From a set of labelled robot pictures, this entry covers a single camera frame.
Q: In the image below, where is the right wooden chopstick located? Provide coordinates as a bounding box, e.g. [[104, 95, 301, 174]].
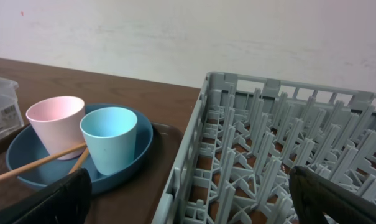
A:
[[69, 148, 89, 174]]

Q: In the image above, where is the grey dishwasher rack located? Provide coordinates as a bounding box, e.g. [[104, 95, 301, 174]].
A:
[[152, 72, 376, 223]]

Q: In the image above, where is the clear plastic bin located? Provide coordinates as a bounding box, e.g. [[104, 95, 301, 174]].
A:
[[0, 77, 24, 140]]

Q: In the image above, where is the wooden chopstick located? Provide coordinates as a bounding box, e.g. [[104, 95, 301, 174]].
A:
[[69, 148, 89, 174], [0, 142, 86, 182]]

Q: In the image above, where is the dark blue plate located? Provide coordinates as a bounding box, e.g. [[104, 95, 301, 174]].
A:
[[6, 109, 154, 195]]

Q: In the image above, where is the brown serving tray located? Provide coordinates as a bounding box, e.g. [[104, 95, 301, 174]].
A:
[[0, 123, 183, 223]]

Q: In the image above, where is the light blue cup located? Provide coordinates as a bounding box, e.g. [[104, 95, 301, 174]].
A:
[[80, 107, 138, 175]]

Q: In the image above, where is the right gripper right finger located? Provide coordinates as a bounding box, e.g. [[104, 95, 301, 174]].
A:
[[289, 166, 376, 224]]

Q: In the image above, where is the left wooden chopstick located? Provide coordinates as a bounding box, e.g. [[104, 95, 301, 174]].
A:
[[0, 142, 86, 182]]

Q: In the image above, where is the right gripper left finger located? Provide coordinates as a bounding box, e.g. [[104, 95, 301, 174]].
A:
[[0, 168, 92, 224]]

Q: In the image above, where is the pink cup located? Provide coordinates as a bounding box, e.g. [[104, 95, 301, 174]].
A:
[[25, 96, 86, 155]]

